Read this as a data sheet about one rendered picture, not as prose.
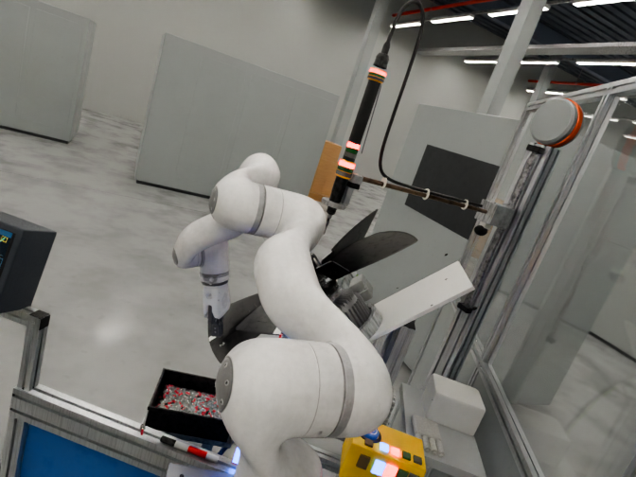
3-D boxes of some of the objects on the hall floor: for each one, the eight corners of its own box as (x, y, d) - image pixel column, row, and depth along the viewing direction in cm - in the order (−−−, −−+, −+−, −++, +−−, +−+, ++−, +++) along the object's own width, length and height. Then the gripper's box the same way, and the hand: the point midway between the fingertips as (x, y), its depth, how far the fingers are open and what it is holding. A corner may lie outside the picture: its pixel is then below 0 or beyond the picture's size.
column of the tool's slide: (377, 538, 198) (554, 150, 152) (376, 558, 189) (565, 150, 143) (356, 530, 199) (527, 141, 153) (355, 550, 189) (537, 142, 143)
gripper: (212, 269, 136) (214, 324, 140) (191, 285, 121) (195, 345, 126) (235, 270, 135) (237, 326, 139) (218, 287, 120) (220, 348, 125)
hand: (217, 329), depth 132 cm, fingers closed
